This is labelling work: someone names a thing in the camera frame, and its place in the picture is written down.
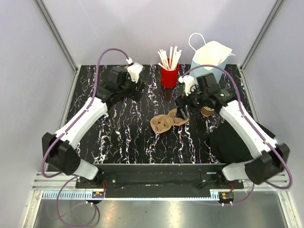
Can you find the stack of paper cups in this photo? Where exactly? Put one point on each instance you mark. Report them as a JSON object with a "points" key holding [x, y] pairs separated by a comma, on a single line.
{"points": [[206, 111]]}

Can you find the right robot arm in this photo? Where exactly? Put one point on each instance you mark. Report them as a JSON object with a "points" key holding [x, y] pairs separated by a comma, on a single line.
{"points": [[267, 157]]}

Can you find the white wrapped straws bundle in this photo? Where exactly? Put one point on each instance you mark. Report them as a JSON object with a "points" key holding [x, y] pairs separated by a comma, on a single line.
{"points": [[169, 61]]}

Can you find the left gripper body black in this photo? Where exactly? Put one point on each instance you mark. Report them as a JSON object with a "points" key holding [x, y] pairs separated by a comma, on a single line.
{"points": [[129, 89]]}

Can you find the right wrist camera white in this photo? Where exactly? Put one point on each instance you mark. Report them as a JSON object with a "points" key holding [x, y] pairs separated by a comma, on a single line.
{"points": [[189, 84]]}

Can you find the cardboard cup carrier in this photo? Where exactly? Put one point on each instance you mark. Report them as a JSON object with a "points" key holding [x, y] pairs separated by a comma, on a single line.
{"points": [[162, 123]]}

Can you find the red straw cup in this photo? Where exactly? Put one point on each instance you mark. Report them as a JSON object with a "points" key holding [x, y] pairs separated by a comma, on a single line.
{"points": [[169, 79]]}

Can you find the aluminium frame post right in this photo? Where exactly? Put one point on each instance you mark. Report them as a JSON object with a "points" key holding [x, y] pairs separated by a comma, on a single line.
{"points": [[264, 29]]}

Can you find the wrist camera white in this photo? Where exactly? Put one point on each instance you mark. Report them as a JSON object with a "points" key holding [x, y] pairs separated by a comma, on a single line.
{"points": [[134, 69], [189, 84]]}

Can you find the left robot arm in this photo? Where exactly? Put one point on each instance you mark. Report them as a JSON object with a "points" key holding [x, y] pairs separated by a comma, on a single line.
{"points": [[59, 149]]}

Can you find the black cloth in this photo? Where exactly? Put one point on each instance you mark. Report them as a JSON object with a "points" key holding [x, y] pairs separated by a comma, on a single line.
{"points": [[227, 146]]}

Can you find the aluminium frame post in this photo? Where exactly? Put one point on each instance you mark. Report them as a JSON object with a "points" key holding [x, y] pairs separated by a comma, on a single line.
{"points": [[264, 29], [53, 29]]}

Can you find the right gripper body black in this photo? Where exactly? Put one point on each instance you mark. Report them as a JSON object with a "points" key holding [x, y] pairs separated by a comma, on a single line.
{"points": [[195, 100]]}

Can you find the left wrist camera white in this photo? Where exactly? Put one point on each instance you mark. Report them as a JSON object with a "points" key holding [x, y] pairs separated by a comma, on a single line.
{"points": [[134, 69]]}

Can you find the aluminium rail front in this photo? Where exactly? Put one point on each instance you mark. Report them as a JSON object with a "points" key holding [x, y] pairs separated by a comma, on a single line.
{"points": [[63, 187]]}

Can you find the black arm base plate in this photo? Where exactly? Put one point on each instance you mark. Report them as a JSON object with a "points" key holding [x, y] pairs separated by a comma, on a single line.
{"points": [[161, 181]]}

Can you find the aluminium frame post left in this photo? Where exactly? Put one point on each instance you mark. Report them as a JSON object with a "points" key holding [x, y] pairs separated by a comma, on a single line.
{"points": [[53, 29]]}

